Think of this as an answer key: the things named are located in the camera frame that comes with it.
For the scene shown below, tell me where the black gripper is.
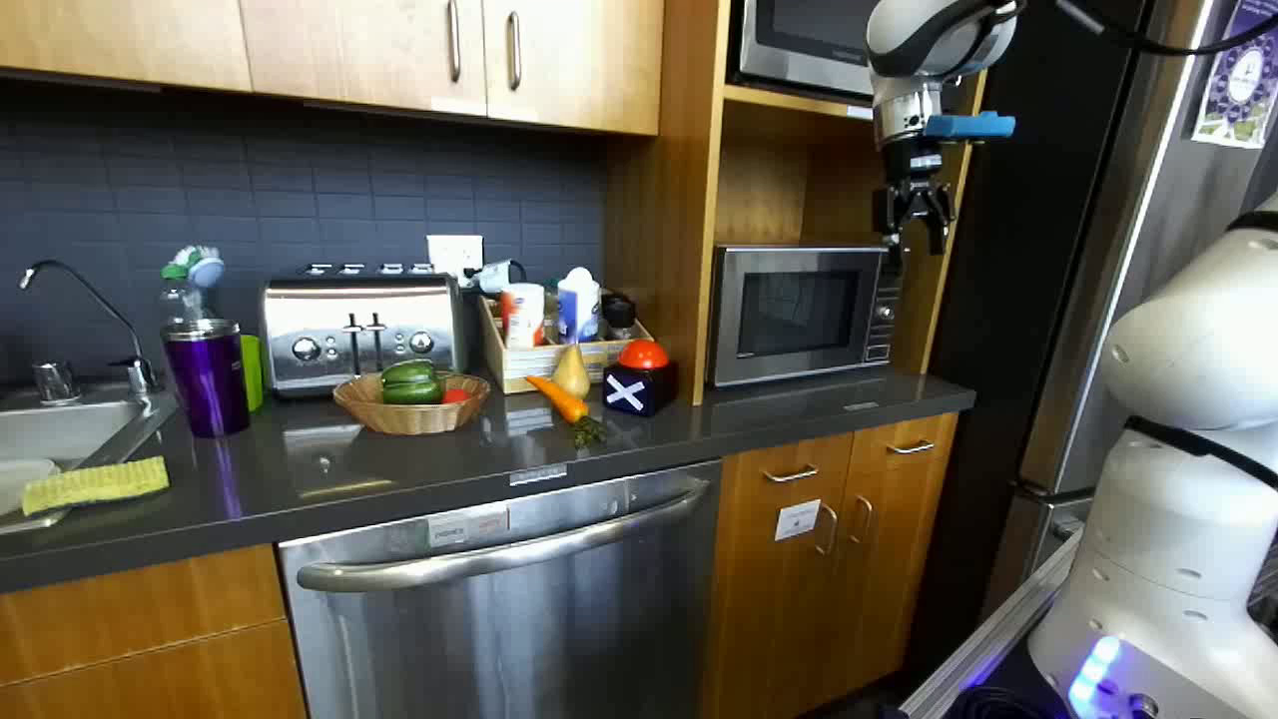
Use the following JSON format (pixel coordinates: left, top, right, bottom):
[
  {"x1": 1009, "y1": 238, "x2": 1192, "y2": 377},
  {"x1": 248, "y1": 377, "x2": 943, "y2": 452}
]
[{"x1": 870, "y1": 142, "x2": 958, "y2": 261}]

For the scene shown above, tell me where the grey robot base cart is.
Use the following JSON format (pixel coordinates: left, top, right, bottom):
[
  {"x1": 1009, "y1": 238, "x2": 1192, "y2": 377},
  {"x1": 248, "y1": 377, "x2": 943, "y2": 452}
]
[{"x1": 898, "y1": 533, "x2": 1175, "y2": 719}]

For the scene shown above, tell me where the yellow pear toy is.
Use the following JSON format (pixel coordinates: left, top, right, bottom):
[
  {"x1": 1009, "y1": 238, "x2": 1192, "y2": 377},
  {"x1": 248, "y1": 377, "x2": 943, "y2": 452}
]
[{"x1": 545, "y1": 341, "x2": 594, "y2": 404}]

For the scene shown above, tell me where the orange carrot toy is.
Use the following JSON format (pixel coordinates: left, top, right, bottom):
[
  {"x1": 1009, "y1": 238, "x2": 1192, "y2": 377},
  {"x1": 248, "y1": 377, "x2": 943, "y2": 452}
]
[{"x1": 524, "y1": 372, "x2": 594, "y2": 429}]

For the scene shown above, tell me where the green bell pepper toy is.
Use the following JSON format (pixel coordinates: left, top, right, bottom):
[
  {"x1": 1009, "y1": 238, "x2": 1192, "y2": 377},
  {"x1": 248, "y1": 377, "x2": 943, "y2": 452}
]
[{"x1": 378, "y1": 355, "x2": 448, "y2": 409}]

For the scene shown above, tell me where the small silver microwave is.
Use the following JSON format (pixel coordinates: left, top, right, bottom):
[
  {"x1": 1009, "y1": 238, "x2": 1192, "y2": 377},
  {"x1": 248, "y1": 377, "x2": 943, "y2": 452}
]
[{"x1": 708, "y1": 240, "x2": 898, "y2": 392}]

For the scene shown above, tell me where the large built-in microwave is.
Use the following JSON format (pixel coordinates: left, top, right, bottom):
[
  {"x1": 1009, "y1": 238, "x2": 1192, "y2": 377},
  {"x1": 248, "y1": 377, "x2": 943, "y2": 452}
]
[{"x1": 734, "y1": 0, "x2": 883, "y2": 99}]

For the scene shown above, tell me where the stainless steel fridge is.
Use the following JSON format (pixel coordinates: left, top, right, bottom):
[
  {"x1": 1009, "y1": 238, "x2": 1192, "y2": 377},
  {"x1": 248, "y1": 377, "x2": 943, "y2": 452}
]
[{"x1": 981, "y1": 0, "x2": 1278, "y2": 614}]

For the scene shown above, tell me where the tall wooden shelf cabinet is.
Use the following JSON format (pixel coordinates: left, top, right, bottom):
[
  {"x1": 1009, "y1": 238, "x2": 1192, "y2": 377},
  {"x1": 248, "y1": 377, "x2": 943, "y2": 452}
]
[{"x1": 602, "y1": 0, "x2": 994, "y2": 411}]

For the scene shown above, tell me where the dark round ball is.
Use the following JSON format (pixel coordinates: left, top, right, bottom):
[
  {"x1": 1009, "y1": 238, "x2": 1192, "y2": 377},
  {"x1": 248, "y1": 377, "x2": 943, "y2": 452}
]
[{"x1": 594, "y1": 287, "x2": 638, "y2": 336}]

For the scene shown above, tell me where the white label on cabinet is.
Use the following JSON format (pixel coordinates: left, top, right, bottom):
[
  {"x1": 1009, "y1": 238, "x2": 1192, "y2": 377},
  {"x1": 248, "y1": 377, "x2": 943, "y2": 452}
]
[{"x1": 772, "y1": 496, "x2": 826, "y2": 545}]

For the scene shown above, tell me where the black pot with white cross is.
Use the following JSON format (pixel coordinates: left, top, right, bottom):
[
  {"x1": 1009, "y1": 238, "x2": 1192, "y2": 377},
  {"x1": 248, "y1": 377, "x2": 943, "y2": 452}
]
[{"x1": 598, "y1": 336, "x2": 682, "y2": 421}]

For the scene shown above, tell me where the wooden lower cabinet door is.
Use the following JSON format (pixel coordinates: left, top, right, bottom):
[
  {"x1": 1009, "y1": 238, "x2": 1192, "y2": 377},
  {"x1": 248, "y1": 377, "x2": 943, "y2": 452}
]
[
  {"x1": 700, "y1": 433, "x2": 858, "y2": 719},
  {"x1": 839, "y1": 411, "x2": 963, "y2": 700}
]

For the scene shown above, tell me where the wooden cabinet door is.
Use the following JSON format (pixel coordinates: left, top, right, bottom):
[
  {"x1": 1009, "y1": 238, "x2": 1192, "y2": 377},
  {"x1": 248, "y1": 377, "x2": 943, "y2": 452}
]
[
  {"x1": 480, "y1": 0, "x2": 668, "y2": 142},
  {"x1": 700, "y1": 433, "x2": 858, "y2": 719},
  {"x1": 0, "y1": 0, "x2": 254, "y2": 95},
  {"x1": 839, "y1": 411, "x2": 963, "y2": 700},
  {"x1": 236, "y1": 0, "x2": 489, "y2": 119}
]

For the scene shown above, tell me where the white bottle with blue label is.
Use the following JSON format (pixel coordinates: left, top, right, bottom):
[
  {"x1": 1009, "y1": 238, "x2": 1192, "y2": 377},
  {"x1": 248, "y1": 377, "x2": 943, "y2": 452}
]
[{"x1": 553, "y1": 265, "x2": 605, "y2": 349}]

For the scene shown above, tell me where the purple white poster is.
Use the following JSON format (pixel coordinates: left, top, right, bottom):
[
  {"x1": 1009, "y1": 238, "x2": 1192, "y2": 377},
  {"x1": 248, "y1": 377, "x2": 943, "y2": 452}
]
[{"x1": 1191, "y1": 0, "x2": 1278, "y2": 151}]

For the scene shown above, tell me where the wooden upper cabinet door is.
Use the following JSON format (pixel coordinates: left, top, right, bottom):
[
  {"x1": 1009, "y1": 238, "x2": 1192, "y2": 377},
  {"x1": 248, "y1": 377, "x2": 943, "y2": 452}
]
[
  {"x1": 0, "y1": 0, "x2": 254, "y2": 95},
  {"x1": 236, "y1": 0, "x2": 489, "y2": 119},
  {"x1": 480, "y1": 0, "x2": 668, "y2": 142}
]

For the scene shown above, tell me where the orange and white carton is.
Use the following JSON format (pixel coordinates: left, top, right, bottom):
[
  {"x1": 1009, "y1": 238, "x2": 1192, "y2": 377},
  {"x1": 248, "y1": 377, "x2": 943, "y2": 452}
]
[{"x1": 496, "y1": 279, "x2": 551, "y2": 353}]

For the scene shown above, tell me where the cardboard caddy box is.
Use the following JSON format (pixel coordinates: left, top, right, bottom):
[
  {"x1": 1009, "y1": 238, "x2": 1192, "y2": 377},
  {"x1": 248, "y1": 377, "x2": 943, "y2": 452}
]
[{"x1": 476, "y1": 307, "x2": 656, "y2": 400}]

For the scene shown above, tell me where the round wicker basket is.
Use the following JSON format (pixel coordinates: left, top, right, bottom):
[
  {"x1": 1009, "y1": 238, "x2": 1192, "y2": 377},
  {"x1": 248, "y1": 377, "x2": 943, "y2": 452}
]
[{"x1": 326, "y1": 372, "x2": 496, "y2": 439}]

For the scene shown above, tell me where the stainless steel dishwasher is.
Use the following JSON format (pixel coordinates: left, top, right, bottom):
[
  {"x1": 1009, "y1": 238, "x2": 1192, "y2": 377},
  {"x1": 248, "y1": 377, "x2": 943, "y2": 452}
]
[{"x1": 275, "y1": 460, "x2": 726, "y2": 719}]

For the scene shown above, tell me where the silver toaster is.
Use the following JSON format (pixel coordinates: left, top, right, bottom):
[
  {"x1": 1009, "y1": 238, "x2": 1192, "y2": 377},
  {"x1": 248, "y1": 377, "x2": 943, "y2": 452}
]
[{"x1": 259, "y1": 271, "x2": 476, "y2": 400}]

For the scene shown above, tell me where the green cup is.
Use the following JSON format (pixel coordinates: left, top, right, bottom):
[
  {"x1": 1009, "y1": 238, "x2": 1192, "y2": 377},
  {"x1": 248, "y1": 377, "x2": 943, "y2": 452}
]
[{"x1": 236, "y1": 332, "x2": 272, "y2": 416}]

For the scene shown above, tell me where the bottle with green blue cap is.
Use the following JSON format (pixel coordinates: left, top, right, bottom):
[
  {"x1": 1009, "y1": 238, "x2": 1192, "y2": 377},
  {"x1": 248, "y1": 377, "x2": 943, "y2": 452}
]
[{"x1": 157, "y1": 244, "x2": 232, "y2": 332}]

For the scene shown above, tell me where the purple tumbler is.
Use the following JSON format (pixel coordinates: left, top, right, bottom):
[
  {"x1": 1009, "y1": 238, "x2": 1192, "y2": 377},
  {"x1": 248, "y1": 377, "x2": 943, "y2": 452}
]
[{"x1": 159, "y1": 317, "x2": 254, "y2": 444}]

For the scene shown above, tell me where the chrome sink faucet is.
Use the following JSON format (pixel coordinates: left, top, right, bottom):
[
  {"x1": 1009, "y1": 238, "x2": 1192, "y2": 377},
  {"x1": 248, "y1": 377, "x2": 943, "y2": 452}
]
[{"x1": 15, "y1": 255, "x2": 159, "y2": 416}]

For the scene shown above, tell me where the yellow sponge cloth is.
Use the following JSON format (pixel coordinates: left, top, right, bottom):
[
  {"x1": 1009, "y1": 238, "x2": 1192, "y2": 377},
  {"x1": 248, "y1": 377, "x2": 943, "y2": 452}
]
[{"x1": 15, "y1": 452, "x2": 176, "y2": 521}]

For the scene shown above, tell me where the small chrome sink knob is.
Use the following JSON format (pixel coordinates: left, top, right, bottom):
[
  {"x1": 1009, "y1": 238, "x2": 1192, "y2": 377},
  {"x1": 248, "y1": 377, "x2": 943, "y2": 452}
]
[{"x1": 26, "y1": 355, "x2": 79, "y2": 409}]

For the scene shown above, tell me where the wide wooden lower cabinet front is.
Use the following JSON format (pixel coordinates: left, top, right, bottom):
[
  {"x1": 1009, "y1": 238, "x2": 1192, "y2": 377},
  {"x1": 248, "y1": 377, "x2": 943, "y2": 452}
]
[{"x1": 0, "y1": 540, "x2": 311, "y2": 719}]

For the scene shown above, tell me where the steel sink basin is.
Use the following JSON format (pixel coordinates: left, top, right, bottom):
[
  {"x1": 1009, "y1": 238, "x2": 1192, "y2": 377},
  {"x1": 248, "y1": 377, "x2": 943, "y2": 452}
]
[{"x1": 0, "y1": 383, "x2": 180, "y2": 537}]

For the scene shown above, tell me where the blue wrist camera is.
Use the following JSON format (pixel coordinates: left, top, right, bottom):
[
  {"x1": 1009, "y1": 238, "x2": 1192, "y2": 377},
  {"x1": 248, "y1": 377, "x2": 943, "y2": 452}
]
[{"x1": 923, "y1": 107, "x2": 1018, "y2": 146}]

